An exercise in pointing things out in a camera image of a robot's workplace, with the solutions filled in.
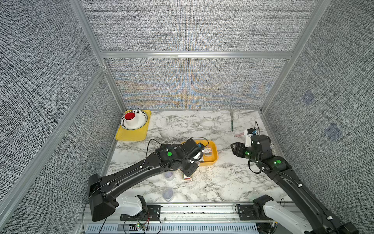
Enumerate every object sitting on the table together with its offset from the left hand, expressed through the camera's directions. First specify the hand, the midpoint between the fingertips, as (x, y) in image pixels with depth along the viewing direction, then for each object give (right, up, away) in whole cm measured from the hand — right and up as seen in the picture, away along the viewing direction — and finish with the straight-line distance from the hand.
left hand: (194, 165), depth 70 cm
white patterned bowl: (-38, +24, +42) cm, 62 cm away
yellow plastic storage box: (+13, +7, +24) cm, 28 cm away
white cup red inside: (-46, +24, +39) cm, 65 cm away
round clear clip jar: (-14, -9, +13) cm, 21 cm away
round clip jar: (-14, -17, +7) cm, 23 cm away
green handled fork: (+31, +19, +40) cm, 54 cm away
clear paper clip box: (-5, -11, +14) cm, 18 cm away
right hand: (+22, +10, +7) cm, 26 cm away
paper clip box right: (+10, +2, +24) cm, 26 cm away
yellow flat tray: (-49, +12, +34) cm, 60 cm away
